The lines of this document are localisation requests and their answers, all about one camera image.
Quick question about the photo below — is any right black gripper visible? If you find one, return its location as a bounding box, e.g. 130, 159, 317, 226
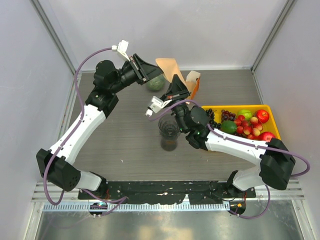
160, 74, 191, 133

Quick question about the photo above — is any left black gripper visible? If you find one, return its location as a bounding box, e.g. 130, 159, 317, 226
110, 54, 166, 94

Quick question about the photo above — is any brown paper coffee filter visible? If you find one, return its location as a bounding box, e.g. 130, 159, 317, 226
155, 58, 186, 86

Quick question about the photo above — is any glass coffee carafe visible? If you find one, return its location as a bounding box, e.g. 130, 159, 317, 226
160, 133, 180, 152

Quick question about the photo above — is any yellow plastic fruit tray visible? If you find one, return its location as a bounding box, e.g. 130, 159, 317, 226
201, 104, 283, 152

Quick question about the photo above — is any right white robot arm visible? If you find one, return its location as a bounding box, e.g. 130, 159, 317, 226
161, 74, 296, 197

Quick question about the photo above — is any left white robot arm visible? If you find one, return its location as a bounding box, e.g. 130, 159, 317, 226
36, 54, 163, 199

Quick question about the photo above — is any green netted melon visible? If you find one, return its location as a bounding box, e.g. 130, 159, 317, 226
146, 74, 166, 92

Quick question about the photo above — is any black grape bunch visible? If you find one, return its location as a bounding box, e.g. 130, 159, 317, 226
205, 108, 221, 130

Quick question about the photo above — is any small red grape bunch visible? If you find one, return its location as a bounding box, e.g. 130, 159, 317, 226
221, 109, 236, 122

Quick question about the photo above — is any dark green lime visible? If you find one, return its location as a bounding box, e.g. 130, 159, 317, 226
220, 120, 238, 135

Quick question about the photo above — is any light green apple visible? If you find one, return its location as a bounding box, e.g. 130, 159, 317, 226
237, 109, 254, 121

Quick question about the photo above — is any red lychee cluster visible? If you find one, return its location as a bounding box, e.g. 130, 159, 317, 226
234, 115, 264, 140

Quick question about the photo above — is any upper red apple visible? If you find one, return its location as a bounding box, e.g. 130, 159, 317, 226
254, 109, 270, 124

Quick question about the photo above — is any red apple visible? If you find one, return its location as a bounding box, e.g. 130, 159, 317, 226
258, 131, 276, 142
254, 109, 270, 124

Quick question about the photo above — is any lower red apple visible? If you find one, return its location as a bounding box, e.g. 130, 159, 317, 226
258, 131, 276, 142

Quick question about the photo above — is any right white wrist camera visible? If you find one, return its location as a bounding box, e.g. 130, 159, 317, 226
145, 96, 172, 117

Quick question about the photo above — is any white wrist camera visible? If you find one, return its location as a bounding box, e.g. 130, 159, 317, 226
145, 96, 172, 117
111, 39, 130, 61

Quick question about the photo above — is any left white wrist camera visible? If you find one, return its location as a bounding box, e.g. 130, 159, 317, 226
111, 39, 130, 61

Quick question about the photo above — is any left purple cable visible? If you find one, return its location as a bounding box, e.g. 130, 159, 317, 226
42, 47, 129, 219

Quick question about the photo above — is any purple cable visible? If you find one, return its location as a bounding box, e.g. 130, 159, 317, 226
147, 99, 311, 219
42, 47, 129, 219

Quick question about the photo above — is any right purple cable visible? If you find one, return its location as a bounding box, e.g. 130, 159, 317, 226
147, 99, 311, 219

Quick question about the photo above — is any aluminium frame rail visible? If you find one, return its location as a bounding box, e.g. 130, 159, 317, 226
31, 180, 305, 216

